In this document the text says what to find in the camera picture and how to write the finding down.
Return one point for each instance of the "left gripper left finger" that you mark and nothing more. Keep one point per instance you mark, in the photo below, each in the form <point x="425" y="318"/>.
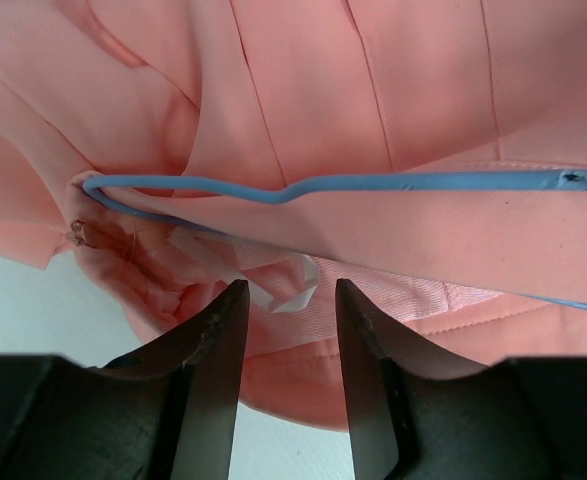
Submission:
<point x="166" y="410"/>

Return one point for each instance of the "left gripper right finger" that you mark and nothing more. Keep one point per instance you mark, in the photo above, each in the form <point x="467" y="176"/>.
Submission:
<point x="418" y="411"/>

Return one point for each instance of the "blue wire hanger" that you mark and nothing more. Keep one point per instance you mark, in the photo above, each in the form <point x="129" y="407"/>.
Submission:
<point x="509" y="180"/>

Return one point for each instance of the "pink skirt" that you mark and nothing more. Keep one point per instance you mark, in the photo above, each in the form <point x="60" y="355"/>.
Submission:
<point x="269" y="93"/>

